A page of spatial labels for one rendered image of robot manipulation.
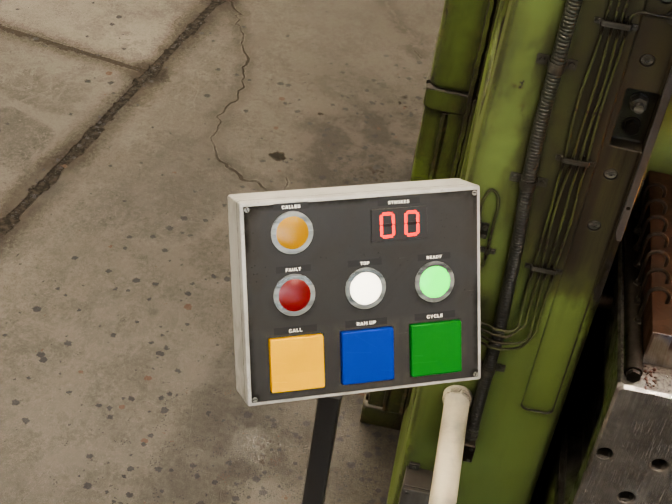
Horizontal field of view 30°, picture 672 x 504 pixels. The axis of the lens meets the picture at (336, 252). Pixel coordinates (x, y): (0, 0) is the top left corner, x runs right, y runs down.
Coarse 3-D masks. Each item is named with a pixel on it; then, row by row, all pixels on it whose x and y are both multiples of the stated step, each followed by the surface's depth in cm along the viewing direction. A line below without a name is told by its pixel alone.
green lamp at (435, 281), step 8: (424, 272) 172; (432, 272) 173; (440, 272) 173; (424, 280) 173; (432, 280) 173; (440, 280) 173; (448, 280) 174; (424, 288) 173; (432, 288) 173; (440, 288) 173; (432, 296) 173
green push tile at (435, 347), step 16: (448, 320) 175; (416, 336) 173; (432, 336) 174; (448, 336) 175; (416, 352) 174; (432, 352) 175; (448, 352) 175; (416, 368) 174; (432, 368) 175; (448, 368) 176
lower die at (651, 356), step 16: (656, 176) 218; (656, 192) 214; (656, 208) 211; (656, 224) 207; (656, 240) 204; (656, 256) 201; (656, 272) 198; (656, 304) 192; (656, 320) 189; (656, 336) 187; (656, 352) 189
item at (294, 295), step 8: (296, 280) 168; (280, 288) 167; (288, 288) 167; (296, 288) 168; (304, 288) 168; (280, 296) 167; (288, 296) 168; (296, 296) 168; (304, 296) 168; (288, 304) 168; (296, 304) 168; (304, 304) 168
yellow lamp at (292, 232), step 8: (280, 224) 165; (288, 224) 166; (296, 224) 166; (304, 224) 166; (280, 232) 166; (288, 232) 166; (296, 232) 166; (304, 232) 166; (280, 240) 166; (288, 240) 166; (296, 240) 166; (304, 240) 167; (288, 248) 166; (296, 248) 167
